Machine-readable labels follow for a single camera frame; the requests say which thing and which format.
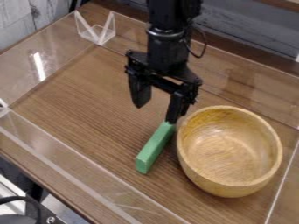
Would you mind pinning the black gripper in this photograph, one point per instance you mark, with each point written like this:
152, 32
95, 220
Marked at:
161, 68

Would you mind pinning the green rectangular block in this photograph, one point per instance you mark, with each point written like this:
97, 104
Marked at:
152, 149

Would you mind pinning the brown wooden bowl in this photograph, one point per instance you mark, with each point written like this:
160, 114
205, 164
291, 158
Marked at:
229, 150

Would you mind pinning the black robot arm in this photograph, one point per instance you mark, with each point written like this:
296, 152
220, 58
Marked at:
171, 15

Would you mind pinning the black metal base plate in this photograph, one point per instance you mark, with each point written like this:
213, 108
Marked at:
48, 216

